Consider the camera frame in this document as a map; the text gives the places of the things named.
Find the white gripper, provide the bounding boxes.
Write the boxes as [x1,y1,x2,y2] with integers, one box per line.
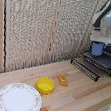
[89,25,111,46]

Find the blue cup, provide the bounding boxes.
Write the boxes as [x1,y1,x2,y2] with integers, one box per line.
[90,40,106,58]

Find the orange rectangular block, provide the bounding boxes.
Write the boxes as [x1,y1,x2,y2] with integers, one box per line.
[56,74,70,87]

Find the yellow plastic bowl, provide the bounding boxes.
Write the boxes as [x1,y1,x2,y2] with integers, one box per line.
[34,75,57,96]

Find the white floral rim plate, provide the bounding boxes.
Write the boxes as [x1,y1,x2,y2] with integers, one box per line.
[0,79,45,111]

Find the black wire dish rack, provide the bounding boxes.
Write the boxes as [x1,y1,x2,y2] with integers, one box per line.
[68,40,111,84]

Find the woven screen with wooden frame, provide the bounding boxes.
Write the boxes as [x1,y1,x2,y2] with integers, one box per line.
[0,0,111,92]

